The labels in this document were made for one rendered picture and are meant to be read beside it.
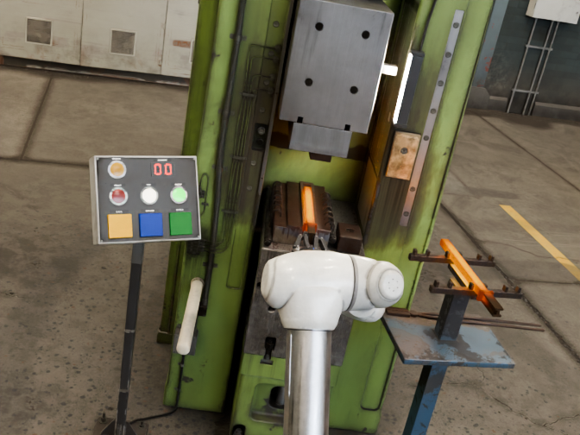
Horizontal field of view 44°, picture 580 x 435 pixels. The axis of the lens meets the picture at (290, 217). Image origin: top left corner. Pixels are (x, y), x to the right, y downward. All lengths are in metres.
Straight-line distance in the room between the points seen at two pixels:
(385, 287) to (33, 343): 2.23
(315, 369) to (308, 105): 1.07
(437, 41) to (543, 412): 2.00
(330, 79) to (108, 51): 5.44
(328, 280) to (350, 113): 0.95
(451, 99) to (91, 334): 2.00
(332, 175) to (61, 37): 5.05
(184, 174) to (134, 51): 5.30
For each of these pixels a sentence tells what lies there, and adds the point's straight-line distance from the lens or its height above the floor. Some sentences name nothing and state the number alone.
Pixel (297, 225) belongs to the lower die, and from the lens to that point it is 2.57.
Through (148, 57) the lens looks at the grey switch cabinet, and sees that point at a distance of 7.71.
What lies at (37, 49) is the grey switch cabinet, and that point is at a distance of 7.75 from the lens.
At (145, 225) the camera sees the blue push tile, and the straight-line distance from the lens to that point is 2.37.
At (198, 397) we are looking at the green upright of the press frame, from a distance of 3.16.
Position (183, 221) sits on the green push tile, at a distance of 2.41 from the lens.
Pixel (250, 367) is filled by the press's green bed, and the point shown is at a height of 0.41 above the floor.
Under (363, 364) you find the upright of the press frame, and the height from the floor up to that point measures 0.35.
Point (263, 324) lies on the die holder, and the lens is 2.70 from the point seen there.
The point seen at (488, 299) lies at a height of 1.04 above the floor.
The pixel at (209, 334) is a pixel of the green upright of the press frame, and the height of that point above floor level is 0.39.
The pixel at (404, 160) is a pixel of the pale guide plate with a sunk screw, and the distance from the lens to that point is 2.64.
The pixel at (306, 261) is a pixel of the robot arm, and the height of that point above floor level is 1.33.
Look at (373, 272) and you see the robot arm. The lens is 1.62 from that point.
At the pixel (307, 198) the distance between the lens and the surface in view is 2.76.
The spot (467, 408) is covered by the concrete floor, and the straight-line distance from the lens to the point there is 3.64.
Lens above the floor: 2.06
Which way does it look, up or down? 24 degrees down
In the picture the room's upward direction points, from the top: 11 degrees clockwise
